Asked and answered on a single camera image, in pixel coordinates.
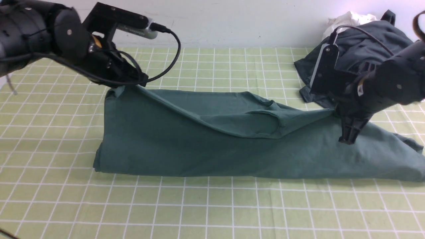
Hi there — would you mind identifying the white crumpled cloth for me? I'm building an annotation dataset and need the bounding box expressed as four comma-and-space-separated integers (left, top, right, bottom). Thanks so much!
322, 11, 377, 40

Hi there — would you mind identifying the dark grey crumpled garment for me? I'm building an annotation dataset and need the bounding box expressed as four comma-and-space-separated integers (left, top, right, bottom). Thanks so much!
294, 11, 413, 109

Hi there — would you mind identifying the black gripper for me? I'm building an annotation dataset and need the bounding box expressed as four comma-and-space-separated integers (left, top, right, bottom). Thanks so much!
79, 37, 149, 87
335, 75, 385, 145

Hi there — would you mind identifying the black camera cable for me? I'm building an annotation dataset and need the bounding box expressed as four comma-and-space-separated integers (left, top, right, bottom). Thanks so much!
0, 23, 182, 87
329, 25, 395, 57

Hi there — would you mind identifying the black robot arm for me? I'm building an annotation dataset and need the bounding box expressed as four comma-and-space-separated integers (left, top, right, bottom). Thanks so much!
336, 12, 424, 145

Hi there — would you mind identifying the green checkered tablecloth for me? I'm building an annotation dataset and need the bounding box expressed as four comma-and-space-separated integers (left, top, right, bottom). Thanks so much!
0, 59, 425, 239

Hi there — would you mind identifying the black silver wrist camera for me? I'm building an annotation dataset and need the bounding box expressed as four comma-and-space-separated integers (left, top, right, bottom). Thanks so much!
82, 2, 158, 42

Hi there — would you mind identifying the green long-sleeved shirt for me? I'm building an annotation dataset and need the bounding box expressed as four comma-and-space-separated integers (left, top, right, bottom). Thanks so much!
94, 86, 425, 182

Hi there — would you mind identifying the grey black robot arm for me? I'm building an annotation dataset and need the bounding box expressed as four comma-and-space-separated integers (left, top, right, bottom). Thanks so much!
0, 0, 149, 88

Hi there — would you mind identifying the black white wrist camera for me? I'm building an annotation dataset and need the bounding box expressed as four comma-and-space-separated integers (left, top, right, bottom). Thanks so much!
309, 33, 357, 97

